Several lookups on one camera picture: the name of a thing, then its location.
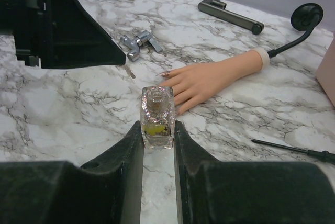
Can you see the mannequin practice hand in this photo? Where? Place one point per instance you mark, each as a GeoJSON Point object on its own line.
{"type": "Point", "coordinates": [196, 83]}

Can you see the glitter nail polish bottle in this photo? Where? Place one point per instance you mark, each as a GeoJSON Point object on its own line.
{"type": "Point", "coordinates": [157, 117]}

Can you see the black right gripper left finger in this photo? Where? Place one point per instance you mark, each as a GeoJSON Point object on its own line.
{"type": "Point", "coordinates": [106, 189]}

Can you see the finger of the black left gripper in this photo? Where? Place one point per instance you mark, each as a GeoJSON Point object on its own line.
{"type": "Point", "coordinates": [70, 38]}

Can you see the orange handled screwdriver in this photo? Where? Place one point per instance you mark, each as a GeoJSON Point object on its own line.
{"type": "Point", "coordinates": [324, 156]}

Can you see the pink plastic storage box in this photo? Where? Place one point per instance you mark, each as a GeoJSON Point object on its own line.
{"type": "Point", "coordinates": [325, 72]}

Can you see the chrome faucet tap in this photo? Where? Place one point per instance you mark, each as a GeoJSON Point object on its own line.
{"type": "Point", "coordinates": [137, 42]}

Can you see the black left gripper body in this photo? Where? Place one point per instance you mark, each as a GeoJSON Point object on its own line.
{"type": "Point", "coordinates": [24, 19]}

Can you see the dark bronze faucet handle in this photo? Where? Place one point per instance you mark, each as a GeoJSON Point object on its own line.
{"type": "Point", "coordinates": [217, 8]}

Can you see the black flexible stand with base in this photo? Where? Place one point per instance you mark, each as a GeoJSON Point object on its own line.
{"type": "Point", "coordinates": [304, 18]}

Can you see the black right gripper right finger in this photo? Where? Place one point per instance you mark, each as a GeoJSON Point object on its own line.
{"type": "Point", "coordinates": [211, 191]}

